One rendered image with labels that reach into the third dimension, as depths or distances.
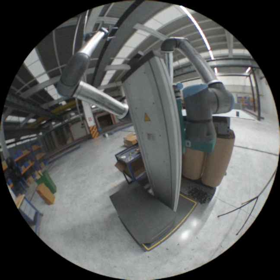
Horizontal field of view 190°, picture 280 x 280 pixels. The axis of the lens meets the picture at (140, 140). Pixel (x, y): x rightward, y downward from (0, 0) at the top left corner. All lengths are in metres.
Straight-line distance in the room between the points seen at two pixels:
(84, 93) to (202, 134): 0.66
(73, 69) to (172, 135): 0.54
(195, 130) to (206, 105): 0.13
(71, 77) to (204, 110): 0.62
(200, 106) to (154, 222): 0.73
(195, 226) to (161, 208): 0.97
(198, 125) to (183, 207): 1.08
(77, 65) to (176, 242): 1.87
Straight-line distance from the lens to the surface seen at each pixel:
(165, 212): 0.70
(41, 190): 3.35
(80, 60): 0.47
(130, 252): 1.60
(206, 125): 0.44
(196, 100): 0.42
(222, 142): 1.18
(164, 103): 0.37
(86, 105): 11.02
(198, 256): 1.61
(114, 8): 9.02
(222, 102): 0.51
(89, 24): 7.56
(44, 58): 11.81
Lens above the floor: 1.50
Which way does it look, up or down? 19 degrees down
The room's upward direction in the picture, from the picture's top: 15 degrees counter-clockwise
